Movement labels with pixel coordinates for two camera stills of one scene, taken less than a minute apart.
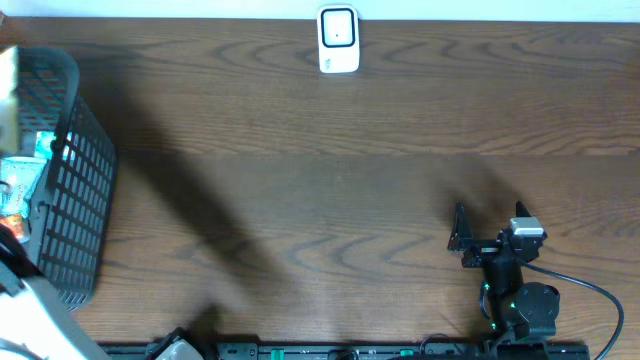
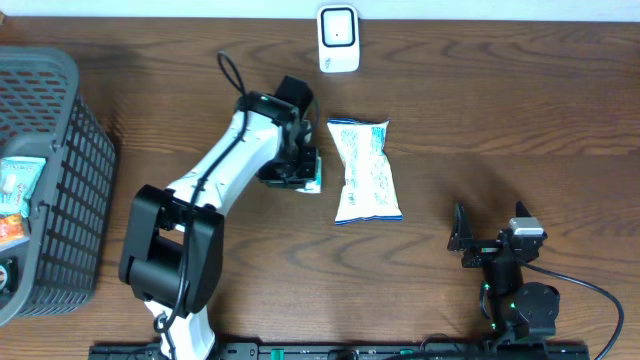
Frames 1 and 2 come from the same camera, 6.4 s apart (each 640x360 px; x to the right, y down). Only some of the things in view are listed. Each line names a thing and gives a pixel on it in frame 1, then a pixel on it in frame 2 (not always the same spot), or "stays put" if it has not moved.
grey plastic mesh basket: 70,219 stays put
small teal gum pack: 43,144 → 314,186
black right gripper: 461,238 stays put
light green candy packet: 18,176 stays put
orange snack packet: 17,223 stays put
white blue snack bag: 8,100 → 368,192
